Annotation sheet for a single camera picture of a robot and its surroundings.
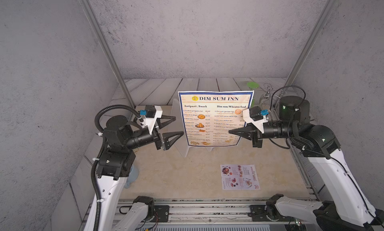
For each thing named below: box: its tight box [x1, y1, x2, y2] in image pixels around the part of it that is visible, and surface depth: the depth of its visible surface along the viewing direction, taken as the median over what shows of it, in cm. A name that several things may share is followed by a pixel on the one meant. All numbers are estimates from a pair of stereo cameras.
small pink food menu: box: [220, 164, 261, 190], surface depth 87 cm
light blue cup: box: [124, 165, 140, 189], surface depth 87 cm
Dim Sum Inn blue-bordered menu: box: [178, 90, 255, 147], surface depth 46 cm
